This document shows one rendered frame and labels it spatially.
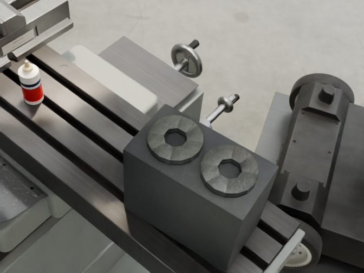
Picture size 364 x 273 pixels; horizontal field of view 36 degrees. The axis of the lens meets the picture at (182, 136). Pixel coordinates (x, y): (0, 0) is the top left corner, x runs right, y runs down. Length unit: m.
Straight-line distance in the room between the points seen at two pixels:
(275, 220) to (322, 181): 0.50
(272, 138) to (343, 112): 0.26
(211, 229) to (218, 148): 0.13
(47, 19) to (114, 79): 0.22
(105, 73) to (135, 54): 0.20
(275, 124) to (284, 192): 0.45
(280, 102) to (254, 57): 0.73
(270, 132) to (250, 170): 0.99
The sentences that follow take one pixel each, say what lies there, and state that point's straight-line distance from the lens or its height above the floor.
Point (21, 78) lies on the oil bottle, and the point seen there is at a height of 1.00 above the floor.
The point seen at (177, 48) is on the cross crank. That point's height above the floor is 0.66.
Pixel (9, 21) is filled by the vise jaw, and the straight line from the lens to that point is 1.24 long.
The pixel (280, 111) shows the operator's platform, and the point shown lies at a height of 0.40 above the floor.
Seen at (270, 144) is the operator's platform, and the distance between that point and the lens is 1.82.
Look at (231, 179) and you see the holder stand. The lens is 0.86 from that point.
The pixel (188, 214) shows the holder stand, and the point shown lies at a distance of 0.92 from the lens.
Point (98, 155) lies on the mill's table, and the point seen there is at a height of 0.92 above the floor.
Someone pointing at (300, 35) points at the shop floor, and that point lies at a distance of 2.81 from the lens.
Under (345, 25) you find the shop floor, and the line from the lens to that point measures 2.94.
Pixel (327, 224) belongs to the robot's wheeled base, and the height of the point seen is 0.57.
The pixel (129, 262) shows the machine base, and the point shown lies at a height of 0.20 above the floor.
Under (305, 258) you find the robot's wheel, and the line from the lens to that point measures 1.55.
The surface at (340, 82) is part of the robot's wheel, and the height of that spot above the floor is 0.59.
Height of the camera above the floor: 1.83
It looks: 53 degrees down
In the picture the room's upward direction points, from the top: 7 degrees clockwise
